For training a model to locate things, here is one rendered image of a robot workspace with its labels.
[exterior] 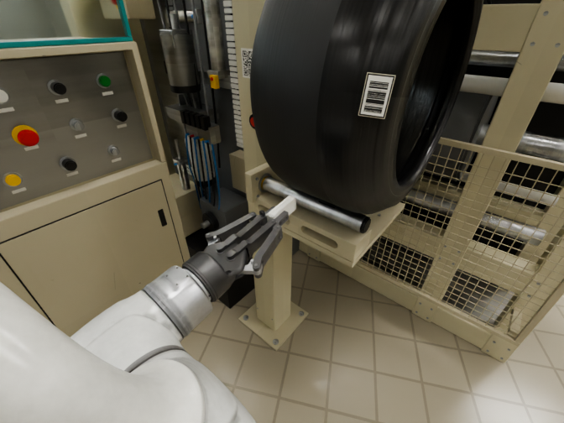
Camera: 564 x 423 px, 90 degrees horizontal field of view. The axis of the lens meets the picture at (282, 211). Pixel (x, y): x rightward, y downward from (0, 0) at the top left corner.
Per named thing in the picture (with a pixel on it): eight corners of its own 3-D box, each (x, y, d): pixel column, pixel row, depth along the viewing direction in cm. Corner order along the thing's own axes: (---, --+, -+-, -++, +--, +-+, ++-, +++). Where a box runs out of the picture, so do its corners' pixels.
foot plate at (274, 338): (237, 319, 151) (237, 316, 149) (271, 289, 167) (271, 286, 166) (276, 351, 136) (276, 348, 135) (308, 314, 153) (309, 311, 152)
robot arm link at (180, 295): (133, 278, 39) (169, 251, 42) (158, 312, 45) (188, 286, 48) (169, 315, 34) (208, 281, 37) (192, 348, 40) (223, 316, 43)
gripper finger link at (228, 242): (225, 267, 47) (220, 263, 48) (268, 227, 53) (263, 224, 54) (220, 251, 45) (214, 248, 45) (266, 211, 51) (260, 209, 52)
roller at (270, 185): (262, 191, 90) (257, 183, 86) (270, 181, 91) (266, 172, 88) (362, 237, 71) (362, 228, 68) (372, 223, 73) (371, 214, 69)
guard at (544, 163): (319, 245, 154) (331, 115, 115) (321, 243, 156) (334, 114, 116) (518, 347, 107) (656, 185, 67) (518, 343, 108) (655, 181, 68)
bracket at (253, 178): (246, 201, 89) (243, 172, 84) (317, 160, 114) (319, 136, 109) (253, 204, 87) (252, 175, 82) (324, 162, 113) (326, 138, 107)
